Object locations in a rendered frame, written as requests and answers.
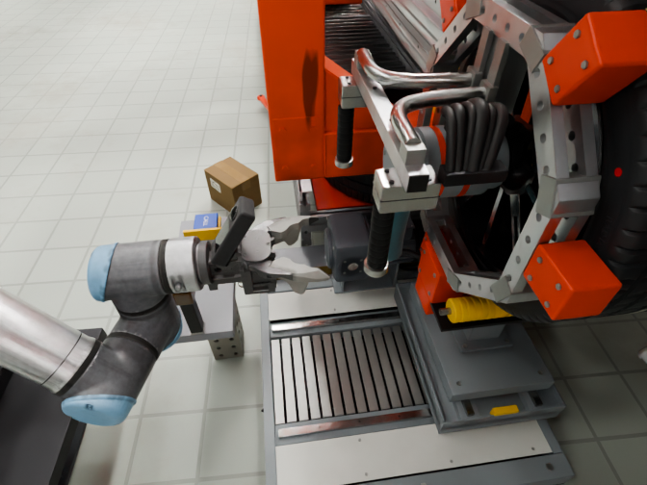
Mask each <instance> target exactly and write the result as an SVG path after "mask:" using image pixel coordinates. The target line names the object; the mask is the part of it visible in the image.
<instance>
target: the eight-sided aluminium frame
mask: <svg viewBox="0 0 647 485"><path fill-rule="evenodd" d="M575 25H576V23H569V22H567V21H565V20H563V19H562V18H560V17H558V16H556V15H555V14H553V13H550V12H548V11H547V10H545V9H543V8H541V7H540V6H538V5H536V4H534V3H533V2H532V1H530V0H466V4H465V5H464V6H463V8H462V9H461V10H460V12H459V13H458V14H457V16H456V17H455V18H454V20H453V21H452V23H451V24H450V25H449V27H448V28H447V29H446V31H445V32H444V34H443V35H442V36H441V38H440V39H438V41H437V42H436V43H435V44H433V45H432V47H431V50H430V51H429V55H428V58H427V63H426V66H427V71H426V73H448V72H457V71H458V69H459V67H460V64H461V63H462V62H463V61H464V59H465V58H466V57H467V56H468V55H469V54H470V53H471V52H472V51H473V50H474V49H475V48H476V47H477V46H478V45H479V41H480V37H481V33H482V29H483V26H488V27H489V28H490V29H492V30H493V34H495V35H496V36H497V37H498V38H504V39H505V40H506V41H508V42H509V46H510V47H512V48H513V49H514V50H515V51H517V52H518V53H519V54H521V55H522V56H523V57H524V58H525V60H526V62H527V65H528V74H529V85H530V95H531V113H532V124H533V133H534V143H535V154H536V163H537V173H538V183H539V190H538V196H537V199H536V201H535V203H534V205H533V208H532V210H531V213H530V215H529V217H528V219H527V222H526V224H525V226H524V228H523V230H522V232H521V234H520V237H519V239H518V241H517V243H516V244H515V246H514V248H513V251H512V253H511V255H510V257H509V259H508V261H507V263H506V266H505V269H504V271H503V273H499V272H492V271H484V270H479V269H478V267H477V265H476V263H475V261H474V259H473V257H472V256H471V254H470V252H469V250H468V248H467V246H466V245H465V243H464V241H463V240H462V238H461V236H460V235H459V233H458V231H457V229H456V227H455V225H454V223H453V221H452V219H451V215H450V212H449V205H448V197H442V198H438V201H437V205H436V208H435V209H429V210H421V212H420V216H421V220H422V224H423V227H424V231H425V232H427V235H428V238H429V240H430V242H431V245H432V247H433V249H434V251H435V253H436V255H437V258H438V260H439V262H440V264H441V266H442V268H443V270H444V272H445V274H446V276H447V282H448V283H449V284H450V285H451V287H452V289H453V290H454V291H456V292H457V293H465V294H471V295H475V296H479V297H483V298H487V299H491V300H495V301H496V303H500V302H502V303H505V304H507V303H516V302H525V301H533V300H538V298H537V296H536V295H535V293H534V291H533V290H532V288H531V286H530V285H529V283H528V281H527V280H526V278H525V277H524V275H523V274H524V271H525V269H526V268H527V266H528V264H529V262H530V260H531V257H532V255H533V253H534V251H535V249H536V248H537V247H538V245H539V244H542V243H560V242H570V241H574V240H575V239H576V237H577V236H578V235H579V233H580V232H581V230H582V228H583V226H584V224H585V223H586V221H587V219H588V218H589V216H591V215H594V211H595V206H596V204H597V203H598V201H599V200H600V197H601V195H600V183H601V179H602V176H601V175H599V174H598V165H597V155H596V145H595V135H594V125H593V115H592V106H591V104H577V105H562V106H554V105H553V104H552V101H551V97H550V94H549V89H548V85H547V79H546V75H545V71H544V66H543V63H542V61H543V59H544V58H545V57H546V55H547V54H548V53H549V52H550V51H551V50H552V49H553V48H554V47H555V46H556V45H557V44H558V43H559V42H560V41H561V40H562V39H563V38H564V37H565V36H566V35H567V34H568V33H569V32H570V31H571V29H572V28H573V27H574V26H575ZM432 109H433V107H432V108H426V109H421V110H419V115H418V121H417V126H416V127H423V126H429V124H430V119H431V114H432ZM440 229H443V231H444V234H445V236H446V239H447V242H448V243H447V242H446V240H445V238H444V236H443V234H442V232H441V230H440ZM448 244H449V245H448Z"/></svg>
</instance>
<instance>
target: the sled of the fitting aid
mask: <svg viewBox="0 0 647 485"><path fill-rule="evenodd" d="M412 283H416V281H414V282H405V283H397V284H396V288H395V293H394V298H395V301H396V304H397V307H398V310H399V313H400V316H401V321H402V324H403V327H404V330H405V334H406V337H407V340H408V342H409V345H410V348H411V351H412V354H413V357H414V360H415V363H416V366H417V369H418V373H419V375H420V378H421V381H422V384H423V387H424V390H425V393H426V396H427V401H428V404H429V407H430V411H431V414H432V416H433V419H434V422H435V425H436V428H437V431H438V434H443V433H449V432H455V431H462V430H469V429H476V428H483V427H489V426H495V425H502V424H509V423H516V422H522V421H535V420H542V419H548V418H554V417H556V416H557V415H558V414H559V413H560V412H561V411H562V410H563V409H564V408H565V407H566V406H567V405H566V404H565V402H564V400H563V398H562V397H561V395H560V393H559V391H558V390H557V388H556V385H555V384H553V385H552V386H551V387H550V388H549V389H542V390H535V391H528V392H521V393H514V394H507V395H500V396H487V397H480V398H473V399H466V400H459V401H452V402H449V399H448V397H447V394H446V391H445V388H444V386H443V383H442V380H441V377H440V375H439V372H438V369H437V367H436V364H435V362H434V359H433V356H432V353H431V351H430V348H429V345H428V342H427V338H426V335H425V332H424V330H423V327H422V325H421V322H420V320H419V317H418V314H417V311H416V309H415V306H414V303H413V300H412V298H411V295H410V292H409V290H410V285H411V284H412Z"/></svg>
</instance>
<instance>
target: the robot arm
mask: <svg viewBox="0 0 647 485"><path fill-rule="evenodd" d="M254 220H255V211H254V201H253V200H252V199H249V198H246V197H244V196H240V197H239V199H238V200H237V202H236V204H235V205H234V207H233V208H232V210H231V212H230V214H229V216H228V217H227V219H226V221H225V222H224V224H223V226H222V228H221V229H220V231H219V232H218V234H217V236H216V238H215V239H214V241H213V243H212V246H211V244H210V242H209V241H205V242H201V241H200V239H199V237H198V236H191V237H181V238H170V239H164V240H154V241H143V242H123V243H118V242H115V243H112V244H105V245H100V246H98V247H97V248H96V249H95V250H94V251H93V252H92V254H91V257H90V258H89V262H88V269H87V281H88V287H89V291H90V294H91V296H92V298H93V299H95V300H96V301H101V302H106V301H108V300H112V302H113V304H114V305H115V307H116V310H117V312H118V313H119V319H118V321H117V322H116V324H115V326H114V327H113V329H112V330H111V332H110V333H109V335H108V336H107V337H106V339H105V340H104V342H103V343H102V342H100V341H98V340H97V339H96V338H93V337H89V336H87V335H85V334H83V333H81V332H80V331H78V330H76V329H74V328H73V327H71V326H69V325H67V324H65V323H64V322H62V321H60V320H58V319H56V318H54V317H52V316H50V315H49V314H47V313H45V312H43V311H42V310H41V309H39V308H37V307H36V306H34V305H32V304H30V303H28V302H27V301H25V300H23V299H21V298H20V297H18V296H16V295H14V294H12V293H10V292H8V291H6V290H5V289H3V288H1V287H0V366H1V367H3V368H5V369H7V370H10V371H12V372H15V373H17V374H19V375H21V376H23V377H25V378H27V379H29V380H31V381H33V382H35V383H37V384H39V385H41V386H43V387H45V388H47V389H49V390H50V392H51V393H53V394H55V395H57V396H60V397H62V398H64V399H65V400H64V401H63V402H62V410H63V412H64V413H65V414H66V415H68V416H70V417H72V418H73V419H75V420H77V421H81V422H85V423H89V424H93V425H100V426H113V425H117V424H120V423H122V422H123V421H125V419H126V418H127V416H128V414H129V413H130V411H131V409H132V407H133V406H134V405H135V404H136V403H137V398H138V396H139V394H140V392H141V390H142V387H143V385H144V383H145V381H146V379H147V378H148V376H149V374H150V373H151V371H152V369H153V367H154V365H155V363H156V361H157V360H158V359H159V357H160V355H161V353H162V352H163V351H165V350H167V349H169V348H170V347H172V346H173V345H174V344H175V343H176V342H177V341H178V339H179V337H180V335H181V333H182V329H183V323H182V316H181V313H180V310H179V308H178V307H177V306H176V303H175V301H174V298H173V295H172V294H179V293H187V292H197V291H201V290H202V289H203V288H204V285H208V287H209V290H210V291H215V290H217V289H218V285H219V284H227V283H236V282H238V285H239V283H243V286H240V285H239V287H241V288H244V292H245V295H246V294H263V293H272V292H275V288H276V278H278V279H281V280H284V281H286V282H287V283H288V284H289V285H290V287H291V288H292V290H293V291H294V292H295V293H297V294H304V293H305V291H306V288H307V286H308V283H309V282H322V281H326V280H329V279H330V275H328V274H327V273H326V272H324V271H323V270H321V269H320V268H310V267H308V266H307V265H305V264H303V265H300V264H296V263H294V262H292V261H291V259H288V258H285V257H281V258H279V259H277V260H275V257H276V254H275V250H273V249H272V247H273V245H274V244H278V243H281V242H285V243H286V244H288V245H292V244H294V243H296V242H297V240H298V236H299V232H300V229H301V227H302V226H304V225H308V224H309V225H310V224H312V223H314V222H315V221H317V220H319V218H318V217H317V216H296V217H280V218H275V219H271V220H267V221H264V222H262V223H260V224H258V225H257V226H256V227H254V228H253V229H250V230H248V229H249V228H250V226H251V225H252V223H253V221H254ZM247 231H248V232H247ZM261 290H264V291H261ZM254 291H256V292H254Z"/></svg>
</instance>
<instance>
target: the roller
mask: <svg viewBox="0 0 647 485"><path fill-rule="evenodd" d="M439 315H440V316H445V315H447V316H448V318H449V320H450V321H451V322H452V323H457V322H464V321H471V320H482V319H496V318H504V317H511V316H512V315H511V314H509V313H507V312H506V311H504V310H503V309H501V308H500V307H499V306H497V305H496V304H495V303H494V302H492V300H490V299H487V298H483V297H479V296H468V297H467V296H464V297H456V298H449V299H448V300H447V303H446V308H440V309H439Z"/></svg>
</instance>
